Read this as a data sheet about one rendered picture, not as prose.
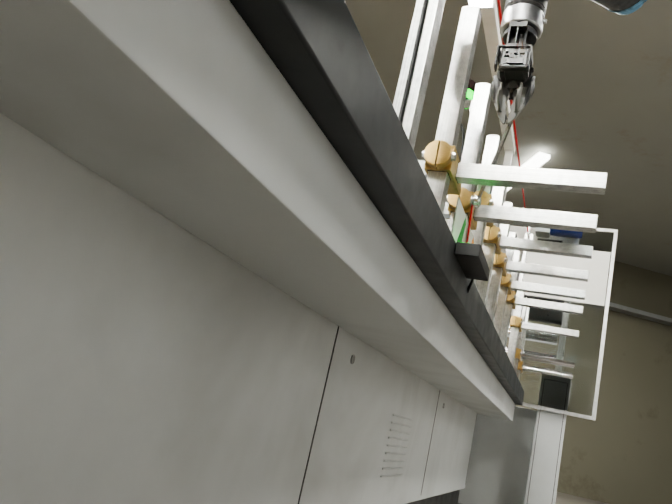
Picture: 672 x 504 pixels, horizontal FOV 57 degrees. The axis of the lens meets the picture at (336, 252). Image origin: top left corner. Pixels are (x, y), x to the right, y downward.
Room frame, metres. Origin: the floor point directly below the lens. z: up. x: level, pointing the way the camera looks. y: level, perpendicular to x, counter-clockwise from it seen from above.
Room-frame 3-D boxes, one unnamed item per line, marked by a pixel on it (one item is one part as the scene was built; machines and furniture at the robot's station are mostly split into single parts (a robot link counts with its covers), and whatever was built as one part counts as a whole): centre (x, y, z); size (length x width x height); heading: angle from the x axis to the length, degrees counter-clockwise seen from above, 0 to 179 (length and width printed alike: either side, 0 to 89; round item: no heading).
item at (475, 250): (1.20, -0.28, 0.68); 0.22 x 0.05 x 0.05; 157
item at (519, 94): (1.16, -0.30, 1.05); 0.06 x 0.03 x 0.09; 158
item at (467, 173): (1.07, -0.23, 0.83); 0.43 x 0.03 x 0.04; 67
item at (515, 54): (1.16, -0.28, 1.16); 0.09 x 0.08 x 0.12; 157
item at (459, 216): (1.25, -0.26, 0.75); 0.26 x 0.01 x 0.10; 157
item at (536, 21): (1.17, -0.29, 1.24); 0.10 x 0.09 x 0.05; 67
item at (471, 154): (1.29, -0.25, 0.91); 0.03 x 0.03 x 0.48; 67
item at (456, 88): (1.06, -0.15, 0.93); 0.03 x 0.03 x 0.48; 67
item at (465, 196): (1.31, -0.26, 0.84); 0.13 x 0.06 x 0.05; 157
